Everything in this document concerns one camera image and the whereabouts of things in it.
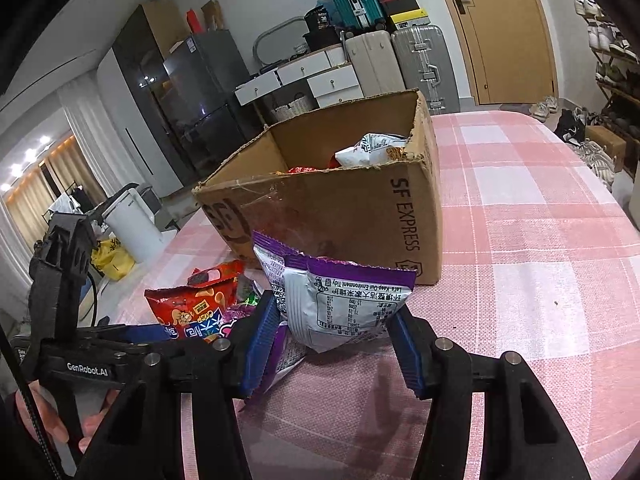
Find wooden shoe rack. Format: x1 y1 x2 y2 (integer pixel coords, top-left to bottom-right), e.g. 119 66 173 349
574 0 639 171

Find wooden door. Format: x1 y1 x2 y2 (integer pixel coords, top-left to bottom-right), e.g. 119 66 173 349
445 0 558 105

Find pink plaid tablecloth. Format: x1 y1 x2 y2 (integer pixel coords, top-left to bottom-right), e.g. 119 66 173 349
109 109 640 480

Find red oreo cookie packet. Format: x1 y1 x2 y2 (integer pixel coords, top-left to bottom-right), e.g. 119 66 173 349
274 156 341 176

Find silver grey suitcase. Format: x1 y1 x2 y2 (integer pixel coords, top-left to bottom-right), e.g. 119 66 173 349
392 24 460 115

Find purple grape snack bag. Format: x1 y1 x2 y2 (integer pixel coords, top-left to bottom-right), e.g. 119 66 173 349
219 304 307 399

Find red orange chips bag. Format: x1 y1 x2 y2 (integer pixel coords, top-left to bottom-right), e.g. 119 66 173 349
144 260 245 342

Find black glass cabinet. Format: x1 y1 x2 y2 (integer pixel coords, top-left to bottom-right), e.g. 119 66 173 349
112 4 196 186

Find beige suitcase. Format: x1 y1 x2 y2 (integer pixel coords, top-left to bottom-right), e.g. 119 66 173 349
344 30 406 98

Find striped laundry basket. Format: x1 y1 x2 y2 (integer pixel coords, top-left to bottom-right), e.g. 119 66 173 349
271 92 314 122

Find white drawer desk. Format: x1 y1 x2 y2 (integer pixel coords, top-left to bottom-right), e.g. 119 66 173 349
234 44 364 107

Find person's left hand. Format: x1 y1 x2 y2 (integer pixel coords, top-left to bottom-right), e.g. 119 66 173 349
14 378 122 453

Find white silver snack bag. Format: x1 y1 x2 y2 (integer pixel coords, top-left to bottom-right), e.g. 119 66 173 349
334 132 408 168

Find purple white snack bag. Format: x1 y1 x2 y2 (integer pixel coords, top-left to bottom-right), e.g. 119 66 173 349
253 232 416 353

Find small brown cardboard box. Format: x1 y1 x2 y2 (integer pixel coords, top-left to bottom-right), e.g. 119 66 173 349
586 126 627 172

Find stack of shoe boxes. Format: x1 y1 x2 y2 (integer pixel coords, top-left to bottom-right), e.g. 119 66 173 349
373 0 431 34

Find dark grey refrigerator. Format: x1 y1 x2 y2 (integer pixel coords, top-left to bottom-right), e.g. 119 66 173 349
163 29 262 177

